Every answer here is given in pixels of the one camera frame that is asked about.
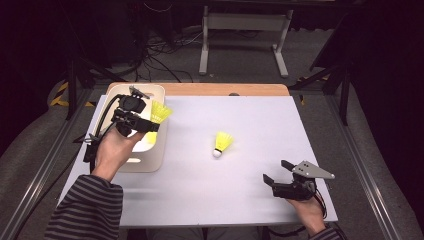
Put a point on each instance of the person's left hand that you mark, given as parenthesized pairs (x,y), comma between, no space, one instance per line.
(113,153)

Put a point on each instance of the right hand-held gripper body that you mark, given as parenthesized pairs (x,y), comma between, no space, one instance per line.
(295,191)

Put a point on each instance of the black tripod stand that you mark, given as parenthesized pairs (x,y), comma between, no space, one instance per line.
(71,90)

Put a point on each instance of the black metal stand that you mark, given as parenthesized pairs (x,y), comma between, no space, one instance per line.
(345,96)

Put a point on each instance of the aluminium floor rail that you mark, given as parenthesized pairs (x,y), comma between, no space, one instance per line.
(43,170)
(363,170)

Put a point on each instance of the white metal stand frame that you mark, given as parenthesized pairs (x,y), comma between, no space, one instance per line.
(245,21)

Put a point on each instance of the yellow shuttlecock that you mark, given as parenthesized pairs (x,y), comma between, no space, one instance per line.
(222,141)
(151,137)
(160,111)

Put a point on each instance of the person's right hand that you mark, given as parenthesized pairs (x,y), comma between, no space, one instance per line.
(310,213)

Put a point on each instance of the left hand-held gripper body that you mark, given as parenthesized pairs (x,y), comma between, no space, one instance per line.
(131,105)

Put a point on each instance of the white plastic storage bin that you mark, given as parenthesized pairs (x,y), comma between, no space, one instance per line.
(153,160)

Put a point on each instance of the white board sheet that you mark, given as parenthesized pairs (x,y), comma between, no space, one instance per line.
(233,196)

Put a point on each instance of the yellow black hazard tape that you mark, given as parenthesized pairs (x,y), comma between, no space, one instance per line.
(60,96)

